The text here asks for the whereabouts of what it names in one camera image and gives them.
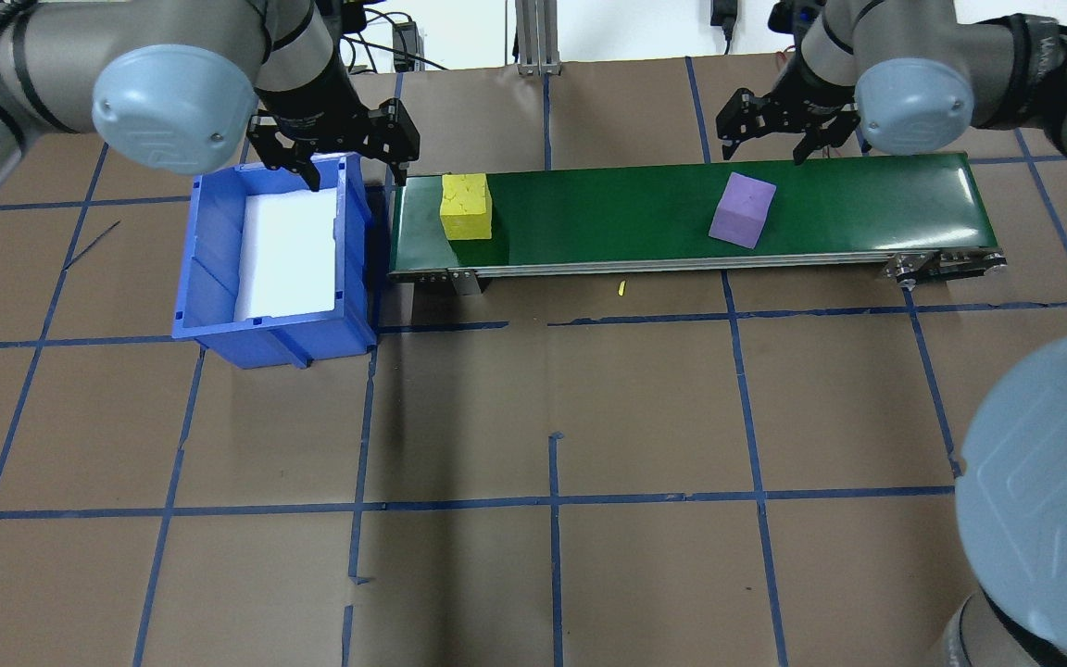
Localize purple foam block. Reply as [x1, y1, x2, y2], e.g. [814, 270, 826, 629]
[709, 171, 777, 250]

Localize yellow foam block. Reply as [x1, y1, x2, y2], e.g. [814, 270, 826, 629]
[440, 172, 494, 242]

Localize white foam pad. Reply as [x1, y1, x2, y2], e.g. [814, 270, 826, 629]
[233, 190, 340, 314]

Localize black electronics box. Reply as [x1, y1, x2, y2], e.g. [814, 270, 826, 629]
[391, 20, 424, 68]

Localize blue plastic storage bin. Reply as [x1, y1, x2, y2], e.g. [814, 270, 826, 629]
[171, 153, 380, 371]

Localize green conveyor belt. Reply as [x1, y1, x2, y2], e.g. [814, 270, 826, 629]
[388, 151, 1008, 299]

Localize short aluminium extrusion post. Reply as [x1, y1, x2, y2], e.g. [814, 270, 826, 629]
[515, 0, 561, 77]

